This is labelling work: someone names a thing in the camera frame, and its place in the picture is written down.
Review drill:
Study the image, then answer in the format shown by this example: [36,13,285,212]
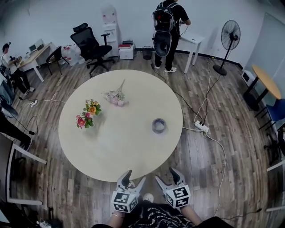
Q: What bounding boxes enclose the long white cable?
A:
[182,126,227,215]

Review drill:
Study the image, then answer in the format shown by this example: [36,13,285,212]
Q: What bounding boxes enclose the white table edge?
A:
[265,161,285,212]

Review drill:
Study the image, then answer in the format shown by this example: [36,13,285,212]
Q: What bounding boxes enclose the blue chair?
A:
[254,98,285,131]

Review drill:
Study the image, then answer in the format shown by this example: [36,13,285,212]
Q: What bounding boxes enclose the black floor cable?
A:
[151,63,204,125]

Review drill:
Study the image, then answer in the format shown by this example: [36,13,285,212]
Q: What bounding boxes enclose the black office chair with headrest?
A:
[70,22,116,77]

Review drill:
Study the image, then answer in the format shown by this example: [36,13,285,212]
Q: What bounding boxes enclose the person's right forearm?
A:
[180,205,204,226]

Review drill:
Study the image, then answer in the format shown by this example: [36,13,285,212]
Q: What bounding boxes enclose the person's left forearm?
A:
[106,211,126,228]

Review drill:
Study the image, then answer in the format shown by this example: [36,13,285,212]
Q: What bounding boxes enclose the wooden desk with white legs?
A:
[16,41,53,83]

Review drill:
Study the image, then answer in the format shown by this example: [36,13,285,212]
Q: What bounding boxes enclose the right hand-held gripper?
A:
[155,167,191,209]

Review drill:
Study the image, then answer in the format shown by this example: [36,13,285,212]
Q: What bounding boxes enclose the white water dispenser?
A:
[101,4,121,57]

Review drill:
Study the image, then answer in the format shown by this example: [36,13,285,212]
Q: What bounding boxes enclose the pink red flower bunch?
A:
[76,111,95,130]

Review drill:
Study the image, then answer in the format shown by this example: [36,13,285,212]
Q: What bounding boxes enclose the black side chair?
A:
[45,45,64,75]

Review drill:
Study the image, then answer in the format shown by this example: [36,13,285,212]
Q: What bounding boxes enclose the white narrow desk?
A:
[178,33,206,74]

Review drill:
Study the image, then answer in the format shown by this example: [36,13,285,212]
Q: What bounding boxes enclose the white box appliance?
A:
[241,69,257,87]

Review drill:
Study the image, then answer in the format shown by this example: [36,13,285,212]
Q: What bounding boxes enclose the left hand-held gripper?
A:
[111,170,147,213]

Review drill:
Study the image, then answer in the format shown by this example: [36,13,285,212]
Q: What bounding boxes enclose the black power adapter with cable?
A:
[13,115,39,143]

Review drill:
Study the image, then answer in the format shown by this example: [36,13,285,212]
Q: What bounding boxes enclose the person's white shoe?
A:
[142,193,155,203]

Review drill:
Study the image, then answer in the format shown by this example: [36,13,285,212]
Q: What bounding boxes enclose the white printer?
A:
[118,44,136,61]

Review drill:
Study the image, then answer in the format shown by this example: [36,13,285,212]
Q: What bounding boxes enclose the small white monitor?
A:
[28,38,45,53]

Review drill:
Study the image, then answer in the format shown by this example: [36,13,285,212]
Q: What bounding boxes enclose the clear water jugs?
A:
[61,44,86,66]

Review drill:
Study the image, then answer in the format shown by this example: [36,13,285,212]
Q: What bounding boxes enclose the pale dried flower bouquet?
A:
[101,78,130,107]

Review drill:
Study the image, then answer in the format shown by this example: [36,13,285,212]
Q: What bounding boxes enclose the black standing fan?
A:
[212,20,241,77]

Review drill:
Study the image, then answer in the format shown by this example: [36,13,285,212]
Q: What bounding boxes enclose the round yellow table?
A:
[243,64,282,112]

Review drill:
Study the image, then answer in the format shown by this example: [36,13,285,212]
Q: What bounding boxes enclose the black waste bin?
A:
[142,45,153,61]

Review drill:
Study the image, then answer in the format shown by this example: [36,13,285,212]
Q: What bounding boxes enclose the white frame table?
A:
[0,132,48,206]

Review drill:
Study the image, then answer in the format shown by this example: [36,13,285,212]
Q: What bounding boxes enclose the orange flower bunch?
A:
[83,99,102,117]

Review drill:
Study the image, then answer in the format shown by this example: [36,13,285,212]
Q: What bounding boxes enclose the person's black patterned clothing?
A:
[90,199,234,228]

